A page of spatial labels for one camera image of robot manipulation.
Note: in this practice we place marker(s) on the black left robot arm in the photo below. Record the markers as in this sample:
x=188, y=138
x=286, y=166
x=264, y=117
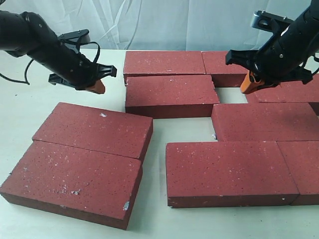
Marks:
x=28, y=34

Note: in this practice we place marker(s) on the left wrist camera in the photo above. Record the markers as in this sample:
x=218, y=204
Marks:
x=74, y=40

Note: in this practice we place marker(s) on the white backdrop sheet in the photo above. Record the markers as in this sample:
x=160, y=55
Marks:
x=192, y=25

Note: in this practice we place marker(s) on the front large red brick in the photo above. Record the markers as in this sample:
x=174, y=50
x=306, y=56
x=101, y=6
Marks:
x=227, y=174

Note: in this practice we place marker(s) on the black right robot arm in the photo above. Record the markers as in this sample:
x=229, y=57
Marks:
x=308, y=19

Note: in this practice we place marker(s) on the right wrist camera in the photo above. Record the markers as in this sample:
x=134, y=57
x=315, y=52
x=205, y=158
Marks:
x=268, y=22

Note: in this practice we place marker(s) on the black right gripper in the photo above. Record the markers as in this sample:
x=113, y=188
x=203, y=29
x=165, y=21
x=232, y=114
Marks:
x=280, y=60

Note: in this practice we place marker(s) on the red brick with white scuffs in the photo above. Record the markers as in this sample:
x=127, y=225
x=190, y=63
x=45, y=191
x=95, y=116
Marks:
x=79, y=183

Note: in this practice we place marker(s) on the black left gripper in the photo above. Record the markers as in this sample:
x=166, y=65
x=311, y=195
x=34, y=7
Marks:
x=72, y=68

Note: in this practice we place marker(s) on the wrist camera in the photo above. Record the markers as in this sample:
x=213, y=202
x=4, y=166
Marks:
x=74, y=40
x=268, y=22

